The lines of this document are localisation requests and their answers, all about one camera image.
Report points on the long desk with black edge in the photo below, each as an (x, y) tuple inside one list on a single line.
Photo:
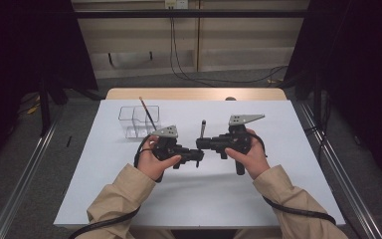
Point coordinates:
[(212, 13)]

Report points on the vertical wall trim strip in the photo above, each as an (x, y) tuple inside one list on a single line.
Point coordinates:
[(198, 43)]

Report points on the yellow item on floor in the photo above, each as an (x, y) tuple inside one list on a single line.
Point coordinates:
[(33, 108)]

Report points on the white wall socket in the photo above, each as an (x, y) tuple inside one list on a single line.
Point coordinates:
[(177, 4)]

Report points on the small black floor item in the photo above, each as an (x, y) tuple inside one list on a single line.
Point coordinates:
[(69, 141)]

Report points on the person's left hand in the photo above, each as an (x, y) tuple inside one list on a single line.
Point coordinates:
[(149, 162)]

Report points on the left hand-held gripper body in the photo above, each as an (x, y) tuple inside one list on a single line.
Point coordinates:
[(167, 146)]

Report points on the person's right hand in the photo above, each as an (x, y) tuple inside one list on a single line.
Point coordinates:
[(257, 162)]

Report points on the clear acrylic organizer box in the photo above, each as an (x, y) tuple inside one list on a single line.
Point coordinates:
[(127, 124)]

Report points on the black curtain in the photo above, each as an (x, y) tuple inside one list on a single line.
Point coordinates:
[(13, 49), (361, 66)]

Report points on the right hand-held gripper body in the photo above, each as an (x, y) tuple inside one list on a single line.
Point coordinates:
[(237, 141)]

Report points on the metal floor rail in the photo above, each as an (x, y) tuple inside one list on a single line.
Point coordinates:
[(344, 186), (23, 186)]

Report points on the black stand post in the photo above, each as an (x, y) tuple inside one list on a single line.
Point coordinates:
[(44, 106)]

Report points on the black wall bracket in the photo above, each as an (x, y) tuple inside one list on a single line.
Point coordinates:
[(110, 59), (151, 55)]

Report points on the black silver makeup brush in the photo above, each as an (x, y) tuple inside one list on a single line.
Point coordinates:
[(203, 127)]

